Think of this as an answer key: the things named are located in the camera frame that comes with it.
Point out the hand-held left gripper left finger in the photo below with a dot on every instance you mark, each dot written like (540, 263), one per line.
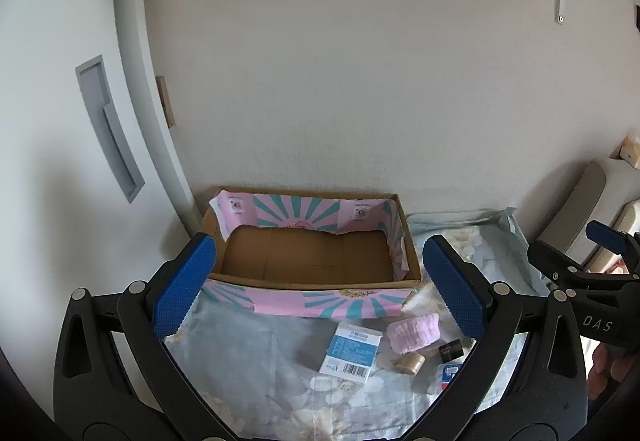
(185, 286)

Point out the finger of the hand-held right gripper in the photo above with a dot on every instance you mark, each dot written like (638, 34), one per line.
(555, 261)
(607, 233)

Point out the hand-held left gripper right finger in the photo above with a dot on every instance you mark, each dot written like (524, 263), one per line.
(452, 291)

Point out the red and blue floss box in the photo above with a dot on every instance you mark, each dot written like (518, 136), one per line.
(448, 373)

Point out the white and blue carton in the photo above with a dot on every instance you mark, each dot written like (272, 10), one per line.
(352, 351)

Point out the cardboard box with pink lining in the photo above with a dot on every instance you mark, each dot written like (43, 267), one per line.
(305, 258)

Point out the person's right hand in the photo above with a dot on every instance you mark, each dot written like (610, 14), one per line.
(607, 368)

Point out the pink fluffy headband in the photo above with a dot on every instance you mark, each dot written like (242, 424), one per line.
(415, 333)

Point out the small black box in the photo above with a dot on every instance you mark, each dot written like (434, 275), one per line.
(451, 350)

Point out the beige tape roll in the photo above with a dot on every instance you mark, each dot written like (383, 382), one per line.
(411, 362)

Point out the light wooden object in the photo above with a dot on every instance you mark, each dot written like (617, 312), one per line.
(631, 152)

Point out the floral bed sheet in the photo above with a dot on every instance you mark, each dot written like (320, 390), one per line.
(280, 371)

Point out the white sliding door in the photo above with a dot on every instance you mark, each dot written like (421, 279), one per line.
(60, 96)

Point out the small wooden wall block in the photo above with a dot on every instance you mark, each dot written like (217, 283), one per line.
(166, 101)

